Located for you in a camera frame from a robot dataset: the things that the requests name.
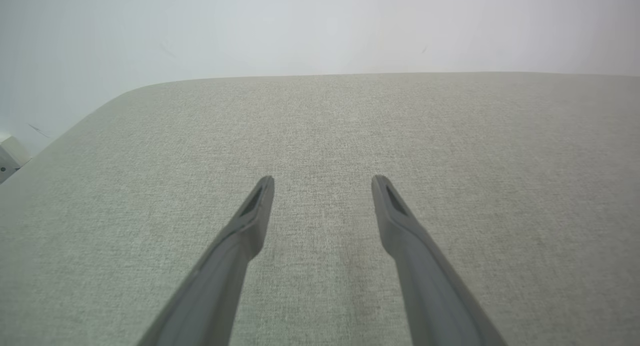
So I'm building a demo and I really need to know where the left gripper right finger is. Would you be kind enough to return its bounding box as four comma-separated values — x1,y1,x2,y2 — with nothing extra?
371,174,508,346

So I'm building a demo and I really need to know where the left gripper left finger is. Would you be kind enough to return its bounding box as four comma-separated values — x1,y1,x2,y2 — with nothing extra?
137,175,276,346

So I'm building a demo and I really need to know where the grey fabric sofa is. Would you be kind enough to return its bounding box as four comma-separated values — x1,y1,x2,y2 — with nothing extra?
0,72,640,346

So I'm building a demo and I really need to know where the white box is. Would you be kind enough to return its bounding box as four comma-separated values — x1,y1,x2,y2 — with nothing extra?
0,136,32,184

